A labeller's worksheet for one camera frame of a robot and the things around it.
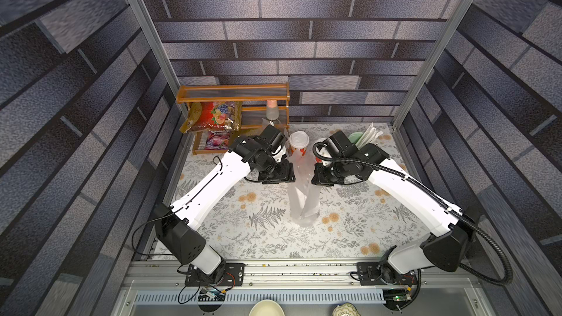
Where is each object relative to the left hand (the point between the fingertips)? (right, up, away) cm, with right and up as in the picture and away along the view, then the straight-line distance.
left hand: (290, 178), depth 72 cm
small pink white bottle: (-7, +27, +26) cm, 38 cm away
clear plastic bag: (+4, -5, -3) cm, 8 cm away
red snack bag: (-34, +24, +23) cm, 47 cm away
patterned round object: (+17, -40, -5) cm, 44 cm away
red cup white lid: (+4, +13, +20) cm, 24 cm away
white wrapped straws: (+35, +15, +21) cm, 43 cm away
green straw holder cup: (+31, +15, +26) cm, 43 cm away
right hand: (+7, -1, +2) cm, 7 cm away
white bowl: (-8, -40, -5) cm, 41 cm away
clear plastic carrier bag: (-5, +21, +21) cm, 30 cm away
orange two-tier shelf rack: (-26, +38, +38) cm, 59 cm away
